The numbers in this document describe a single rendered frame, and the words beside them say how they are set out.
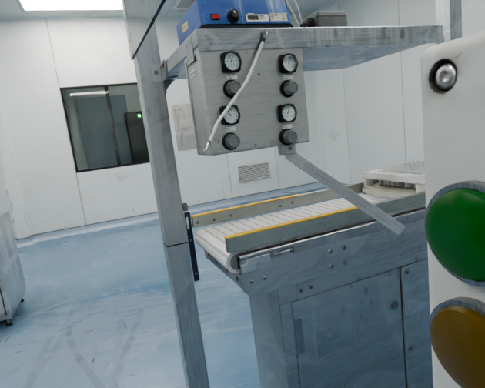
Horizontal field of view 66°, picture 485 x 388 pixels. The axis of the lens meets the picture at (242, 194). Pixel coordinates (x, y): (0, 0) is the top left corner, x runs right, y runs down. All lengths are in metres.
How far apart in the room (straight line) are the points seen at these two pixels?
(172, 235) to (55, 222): 4.86
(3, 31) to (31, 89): 0.76
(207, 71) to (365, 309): 0.74
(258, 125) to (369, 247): 0.43
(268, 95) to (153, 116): 0.36
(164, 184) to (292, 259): 0.40
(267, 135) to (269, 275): 0.31
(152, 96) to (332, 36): 0.46
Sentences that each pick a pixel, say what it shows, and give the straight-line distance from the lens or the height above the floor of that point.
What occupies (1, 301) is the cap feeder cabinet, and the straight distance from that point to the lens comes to 3.17.
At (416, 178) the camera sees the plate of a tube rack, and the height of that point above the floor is 0.98.
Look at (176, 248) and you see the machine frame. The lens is 1.06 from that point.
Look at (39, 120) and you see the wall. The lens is 5.79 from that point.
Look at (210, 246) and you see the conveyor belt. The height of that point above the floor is 0.89.
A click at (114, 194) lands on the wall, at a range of 5.78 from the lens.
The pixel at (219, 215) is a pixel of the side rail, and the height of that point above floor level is 0.93.
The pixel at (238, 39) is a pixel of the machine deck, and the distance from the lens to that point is 0.77.
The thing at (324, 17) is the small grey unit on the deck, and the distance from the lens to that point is 0.99.
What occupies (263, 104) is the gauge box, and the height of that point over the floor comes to 1.20.
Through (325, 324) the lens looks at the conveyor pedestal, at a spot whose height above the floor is 0.65.
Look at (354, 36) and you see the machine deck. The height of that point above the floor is 1.33.
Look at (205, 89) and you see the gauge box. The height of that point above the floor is 1.24.
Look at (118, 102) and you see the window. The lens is 5.79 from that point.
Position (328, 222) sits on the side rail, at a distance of 0.90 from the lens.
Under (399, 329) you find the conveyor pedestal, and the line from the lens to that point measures 1.22.
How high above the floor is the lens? 1.16
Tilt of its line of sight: 10 degrees down
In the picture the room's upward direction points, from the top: 7 degrees counter-clockwise
